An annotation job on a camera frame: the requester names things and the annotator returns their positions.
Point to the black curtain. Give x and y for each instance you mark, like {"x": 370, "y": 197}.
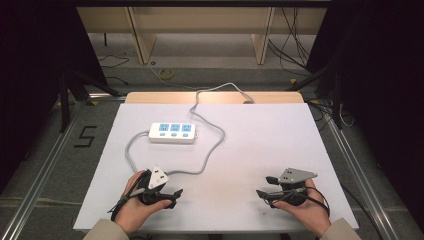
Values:
{"x": 386, "y": 100}
{"x": 30, "y": 83}

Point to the light wooden bench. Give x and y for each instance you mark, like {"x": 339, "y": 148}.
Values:
{"x": 200, "y": 20}

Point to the black stand legs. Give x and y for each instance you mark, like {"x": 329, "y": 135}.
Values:
{"x": 66, "y": 100}
{"x": 336, "y": 100}

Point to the wooden table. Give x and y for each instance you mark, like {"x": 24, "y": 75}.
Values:
{"x": 216, "y": 97}

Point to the white power strip blue sockets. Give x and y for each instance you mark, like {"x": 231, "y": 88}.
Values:
{"x": 173, "y": 136}

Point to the aluminium floor rail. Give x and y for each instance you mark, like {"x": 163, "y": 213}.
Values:
{"x": 360, "y": 180}
{"x": 43, "y": 173}

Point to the person's right hand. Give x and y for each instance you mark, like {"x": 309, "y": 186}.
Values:
{"x": 310, "y": 213}

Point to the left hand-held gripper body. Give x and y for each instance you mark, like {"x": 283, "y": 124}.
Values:
{"x": 156, "y": 186}

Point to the person's left hand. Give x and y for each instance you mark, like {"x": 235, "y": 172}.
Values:
{"x": 136, "y": 210}

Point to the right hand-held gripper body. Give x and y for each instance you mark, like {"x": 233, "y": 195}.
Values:
{"x": 293, "y": 186}

